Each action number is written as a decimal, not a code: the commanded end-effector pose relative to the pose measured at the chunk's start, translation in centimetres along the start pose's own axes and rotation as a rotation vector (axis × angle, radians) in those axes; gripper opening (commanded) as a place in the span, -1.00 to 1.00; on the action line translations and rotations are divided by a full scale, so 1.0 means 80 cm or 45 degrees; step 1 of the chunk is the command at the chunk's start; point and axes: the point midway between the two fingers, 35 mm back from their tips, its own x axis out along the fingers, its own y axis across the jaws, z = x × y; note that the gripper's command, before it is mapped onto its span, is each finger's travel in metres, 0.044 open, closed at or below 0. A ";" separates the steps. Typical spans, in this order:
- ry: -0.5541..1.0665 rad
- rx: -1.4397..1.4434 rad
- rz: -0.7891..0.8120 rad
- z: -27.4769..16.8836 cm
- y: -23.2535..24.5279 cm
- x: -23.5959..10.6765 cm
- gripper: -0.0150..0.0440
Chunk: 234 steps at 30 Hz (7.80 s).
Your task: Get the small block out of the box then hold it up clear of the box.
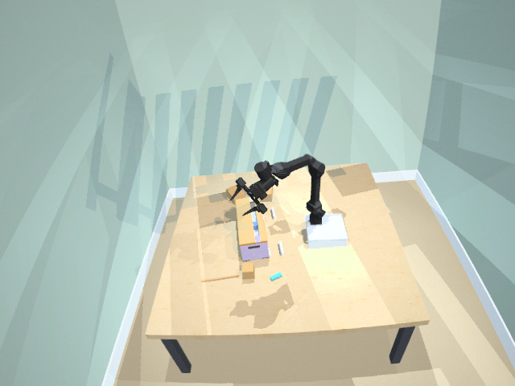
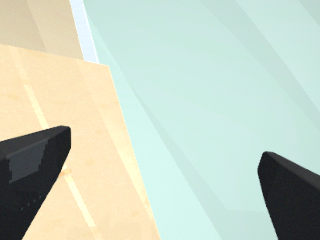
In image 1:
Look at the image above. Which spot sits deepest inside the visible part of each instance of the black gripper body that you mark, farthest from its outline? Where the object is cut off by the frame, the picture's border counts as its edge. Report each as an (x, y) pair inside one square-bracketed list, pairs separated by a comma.
[(260, 206)]

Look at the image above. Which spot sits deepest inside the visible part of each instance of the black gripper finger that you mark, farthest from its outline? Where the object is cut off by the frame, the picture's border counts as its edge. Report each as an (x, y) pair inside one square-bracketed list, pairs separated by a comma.
[(251, 210), (236, 192)]

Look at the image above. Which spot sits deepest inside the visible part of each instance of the small cyan flat bar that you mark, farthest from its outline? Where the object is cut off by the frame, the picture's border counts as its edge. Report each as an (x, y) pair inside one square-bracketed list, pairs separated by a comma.
[(275, 276)]

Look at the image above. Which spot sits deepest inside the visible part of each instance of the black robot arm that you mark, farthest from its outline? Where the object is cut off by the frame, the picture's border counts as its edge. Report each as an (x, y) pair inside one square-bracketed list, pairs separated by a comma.
[(266, 173)]

